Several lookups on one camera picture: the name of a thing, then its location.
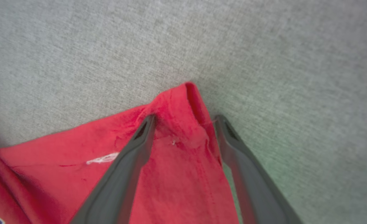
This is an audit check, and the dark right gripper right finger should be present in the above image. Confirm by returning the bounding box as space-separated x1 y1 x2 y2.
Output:
214 114 304 224

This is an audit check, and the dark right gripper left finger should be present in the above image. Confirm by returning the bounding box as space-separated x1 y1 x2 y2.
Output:
69 114 156 224

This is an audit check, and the red and white jersey garment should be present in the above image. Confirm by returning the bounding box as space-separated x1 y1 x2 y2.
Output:
0 82 243 224

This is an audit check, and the grey fabric sofa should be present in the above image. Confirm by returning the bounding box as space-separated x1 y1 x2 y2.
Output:
0 0 367 224

